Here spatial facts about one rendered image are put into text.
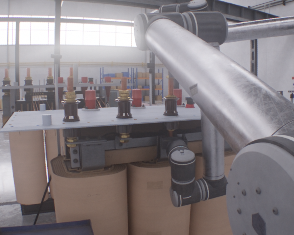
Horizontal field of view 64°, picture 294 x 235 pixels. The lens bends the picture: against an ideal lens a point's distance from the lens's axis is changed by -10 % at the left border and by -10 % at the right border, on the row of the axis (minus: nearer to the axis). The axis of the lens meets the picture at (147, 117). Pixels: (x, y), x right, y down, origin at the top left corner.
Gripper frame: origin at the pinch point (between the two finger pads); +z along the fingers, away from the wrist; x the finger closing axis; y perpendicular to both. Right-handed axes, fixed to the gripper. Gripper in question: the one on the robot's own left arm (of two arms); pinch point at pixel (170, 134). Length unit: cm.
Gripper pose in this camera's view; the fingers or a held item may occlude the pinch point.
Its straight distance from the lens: 144.5
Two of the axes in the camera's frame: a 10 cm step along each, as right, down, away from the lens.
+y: 0.2, -9.4, -3.3
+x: -10.0, 0.1, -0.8
